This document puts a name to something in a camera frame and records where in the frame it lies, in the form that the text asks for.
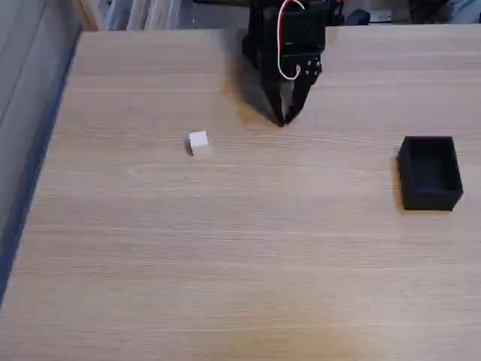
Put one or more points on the black open box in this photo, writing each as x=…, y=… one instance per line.
x=430, y=173

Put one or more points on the black table clamp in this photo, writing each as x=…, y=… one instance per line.
x=339, y=15

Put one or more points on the wooden frame post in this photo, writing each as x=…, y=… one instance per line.
x=87, y=15

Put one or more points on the white cube block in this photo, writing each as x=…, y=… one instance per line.
x=198, y=142

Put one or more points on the dark blue object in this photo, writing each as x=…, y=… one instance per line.
x=357, y=17

